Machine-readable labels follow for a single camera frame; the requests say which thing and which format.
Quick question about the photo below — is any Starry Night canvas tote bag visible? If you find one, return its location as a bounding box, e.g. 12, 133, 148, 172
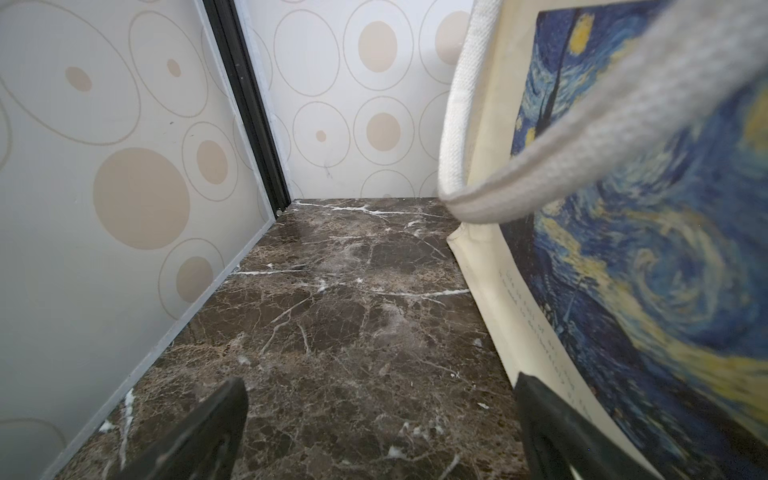
438, 1, 767, 479

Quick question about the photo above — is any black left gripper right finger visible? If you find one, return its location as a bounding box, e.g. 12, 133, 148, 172
514, 373, 655, 479

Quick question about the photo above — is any black corner frame post left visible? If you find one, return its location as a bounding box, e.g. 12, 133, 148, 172
203, 0, 291, 215

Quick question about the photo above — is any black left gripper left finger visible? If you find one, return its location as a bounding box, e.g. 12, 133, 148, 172
116, 377, 249, 480

